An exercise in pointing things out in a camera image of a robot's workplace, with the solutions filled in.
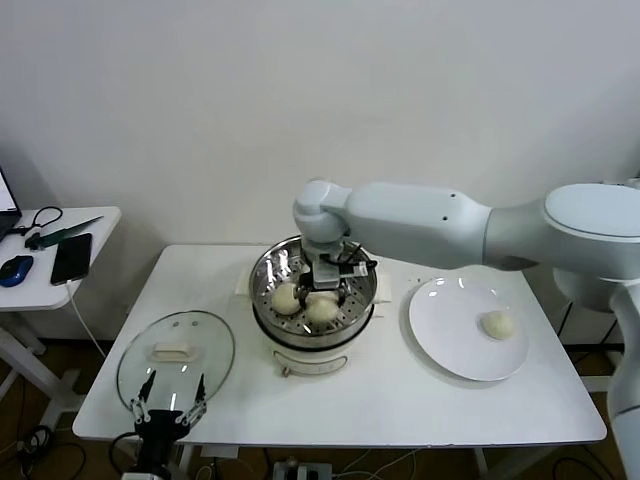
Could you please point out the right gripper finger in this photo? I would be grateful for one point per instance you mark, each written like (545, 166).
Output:
(303, 292)
(343, 294)

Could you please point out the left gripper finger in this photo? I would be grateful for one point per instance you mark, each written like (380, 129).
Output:
(196, 410)
(141, 411)

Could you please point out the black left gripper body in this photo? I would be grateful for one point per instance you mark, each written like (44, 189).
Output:
(161, 435)

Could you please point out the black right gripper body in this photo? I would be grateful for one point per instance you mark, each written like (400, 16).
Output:
(327, 275)

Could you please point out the white steamed baozi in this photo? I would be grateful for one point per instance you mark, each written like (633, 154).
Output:
(321, 311)
(497, 325)
(286, 300)

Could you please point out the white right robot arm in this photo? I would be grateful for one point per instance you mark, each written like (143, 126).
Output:
(425, 225)

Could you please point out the stainless steel steamer basket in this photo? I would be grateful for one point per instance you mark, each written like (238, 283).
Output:
(265, 280)

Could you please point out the white round plate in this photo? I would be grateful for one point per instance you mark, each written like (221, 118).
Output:
(450, 320)

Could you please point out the grey floor power strip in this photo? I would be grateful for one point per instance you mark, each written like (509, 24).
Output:
(300, 472)

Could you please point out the black smartphone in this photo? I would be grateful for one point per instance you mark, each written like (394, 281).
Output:
(71, 259)

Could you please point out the blue computer mouse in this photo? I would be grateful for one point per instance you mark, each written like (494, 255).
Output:
(16, 270)

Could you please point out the green circuit board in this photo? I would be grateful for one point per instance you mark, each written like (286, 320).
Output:
(65, 232)

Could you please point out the white side table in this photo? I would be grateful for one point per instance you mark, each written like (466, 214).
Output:
(100, 220)

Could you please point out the black laptop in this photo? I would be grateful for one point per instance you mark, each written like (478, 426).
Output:
(5, 222)

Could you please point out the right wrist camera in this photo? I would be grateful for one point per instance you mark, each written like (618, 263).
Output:
(357, 269)

